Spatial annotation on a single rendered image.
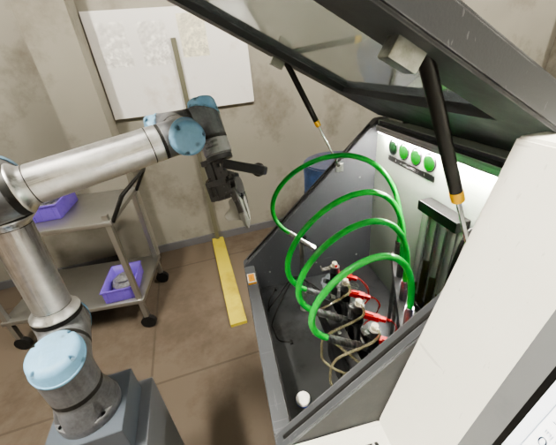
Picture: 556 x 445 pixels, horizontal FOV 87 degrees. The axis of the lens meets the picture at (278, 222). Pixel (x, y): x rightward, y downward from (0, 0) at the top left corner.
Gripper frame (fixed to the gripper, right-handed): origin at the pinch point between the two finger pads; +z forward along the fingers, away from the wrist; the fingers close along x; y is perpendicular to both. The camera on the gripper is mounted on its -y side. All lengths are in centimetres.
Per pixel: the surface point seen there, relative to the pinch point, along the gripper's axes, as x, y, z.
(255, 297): -14.2, 10.5, 27.0
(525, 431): 46, -37, 28
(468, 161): 9, -53, 0
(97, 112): -127, 122, -98
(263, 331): -0.9, 6.7, 32.8
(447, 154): 37, -39, -5
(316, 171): -166, -18, -8
